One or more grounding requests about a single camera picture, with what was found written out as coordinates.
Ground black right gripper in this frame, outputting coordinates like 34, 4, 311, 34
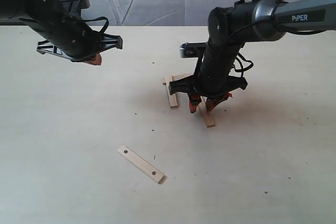
169, 44, 248, 114

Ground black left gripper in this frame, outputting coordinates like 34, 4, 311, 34
36, 18, 123, 66

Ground plain wooden stick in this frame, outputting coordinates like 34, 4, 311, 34
164, 74, 179, 109
199, 102, 216, 127

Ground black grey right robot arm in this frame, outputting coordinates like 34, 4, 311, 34
167, 0, 335, 113

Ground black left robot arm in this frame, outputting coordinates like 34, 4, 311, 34
1, 0, 123, 66

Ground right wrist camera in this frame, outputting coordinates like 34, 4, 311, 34
180, 42, 207, 58

